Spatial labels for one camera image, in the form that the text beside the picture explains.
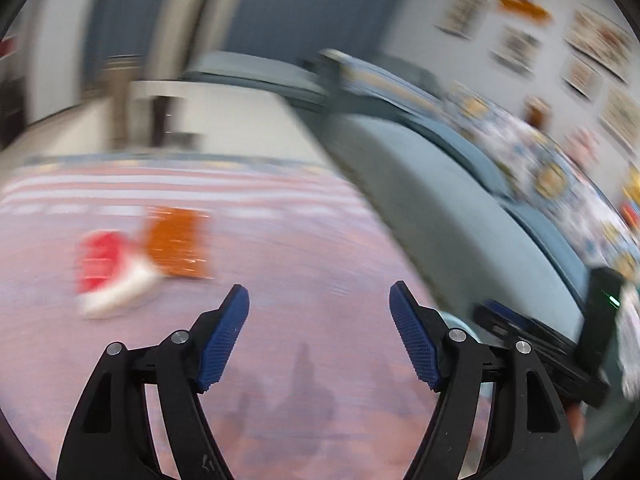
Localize light blue bin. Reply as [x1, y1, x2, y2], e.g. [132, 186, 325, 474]
[440, 312, 482, 346]

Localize blue curtain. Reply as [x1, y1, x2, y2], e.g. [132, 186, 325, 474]
[227, 0, 423, 86]
[97, 0, 186, 96]

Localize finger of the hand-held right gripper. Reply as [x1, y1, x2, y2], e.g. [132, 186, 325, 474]
[472, 299, 536, 346]

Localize pink floral tablecloth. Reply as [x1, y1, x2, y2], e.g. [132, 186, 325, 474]
[0, 157, 501, 480]

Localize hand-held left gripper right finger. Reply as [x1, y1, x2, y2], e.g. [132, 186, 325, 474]
[389, 281, 586, 480]

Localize brown plush toy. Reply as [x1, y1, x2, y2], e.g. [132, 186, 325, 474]
[522, 95, 554, 132]

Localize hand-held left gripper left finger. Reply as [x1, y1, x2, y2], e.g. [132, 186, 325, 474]
[56, 284, 251, 480]

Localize orange snack packet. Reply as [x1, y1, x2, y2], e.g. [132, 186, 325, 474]
[144, 206, 213, 280]

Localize dark pen holder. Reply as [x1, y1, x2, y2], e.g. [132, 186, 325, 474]
[149, 94, 174, 147]

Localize orange wall shelf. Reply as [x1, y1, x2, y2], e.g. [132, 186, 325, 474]
[494, 0, 554, 24]

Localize large flower picture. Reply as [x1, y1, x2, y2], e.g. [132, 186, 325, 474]
[564, 4, 634, 84]

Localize pink plush toy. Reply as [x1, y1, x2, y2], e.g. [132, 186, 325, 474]
[565, 127, 602, 172]

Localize white framed picture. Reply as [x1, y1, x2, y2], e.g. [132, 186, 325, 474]
[491, 26, 544, 77]

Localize blue patterned sofa throw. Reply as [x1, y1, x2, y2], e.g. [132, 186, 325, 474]
[319, 48, 447, 117]

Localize blue cushion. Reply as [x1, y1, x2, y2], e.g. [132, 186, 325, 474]
[505, 200, 592, 292]
[405, 115, 516, 197]

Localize white coffee table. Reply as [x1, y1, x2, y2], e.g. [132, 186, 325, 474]
[127, 80, 331, 167]

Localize white curtain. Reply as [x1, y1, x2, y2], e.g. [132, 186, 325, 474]
[167, 0, 251, 76]

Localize blue sofa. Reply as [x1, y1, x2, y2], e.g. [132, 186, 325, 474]
[182, 49, 603, 346]

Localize tall black framed picture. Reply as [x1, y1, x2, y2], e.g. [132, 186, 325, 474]
[435, 0, 490, 39]

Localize butterfly picture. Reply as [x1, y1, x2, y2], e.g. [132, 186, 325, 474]
[596, 85, 640, 162]

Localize brown thermos bottle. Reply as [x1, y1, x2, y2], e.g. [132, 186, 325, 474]
[106, 56, 133, 147]

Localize floral cushion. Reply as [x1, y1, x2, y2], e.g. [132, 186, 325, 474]
[530, 150, 640, 273]
[445, 85, 566, 201]

